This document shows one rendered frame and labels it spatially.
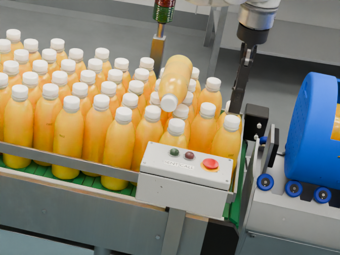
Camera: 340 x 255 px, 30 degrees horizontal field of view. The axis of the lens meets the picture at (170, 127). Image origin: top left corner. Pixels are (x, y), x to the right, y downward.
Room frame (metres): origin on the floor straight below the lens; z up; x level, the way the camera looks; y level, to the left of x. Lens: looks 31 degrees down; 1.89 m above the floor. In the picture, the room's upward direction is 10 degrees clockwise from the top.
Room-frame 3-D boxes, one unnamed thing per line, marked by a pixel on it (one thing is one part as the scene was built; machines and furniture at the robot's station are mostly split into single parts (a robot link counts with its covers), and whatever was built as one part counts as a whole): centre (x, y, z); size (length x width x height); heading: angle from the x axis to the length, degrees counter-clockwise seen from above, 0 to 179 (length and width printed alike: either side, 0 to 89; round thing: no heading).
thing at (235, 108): (1.43, -0.15, 1.14); 0.03 x 0.01 x 0.07; 86
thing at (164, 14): (1.84, 0.08, 1.18); 0.06 x 0.06 x 0.05
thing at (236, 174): (1.46, -0.20, 0.96); 0.40 x 0.01 x 0.03; 176
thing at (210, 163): (1.18, -0.10, 1.11); 0.04 x 0.04 x 0.01
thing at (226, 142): (1.38, -0.15, 1.00); 0.07 x 0.07 x 0.20
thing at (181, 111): (1.39, -0.02, 1.11); 0.04 x 0.04 x 0.02
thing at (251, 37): (1.45, -0.16, 1.30); 0.08 x 0.07 x 0.09; 176
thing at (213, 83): (1.57, -0.10, 1.11); 0.04 x 0.04 x 0.02
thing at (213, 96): (1.57, -0.10, 1.00); 0.07 x 0.07 x 0.20
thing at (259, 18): (1.45, -0.16, 1.37); 0.09 x 0.09 x 0.06
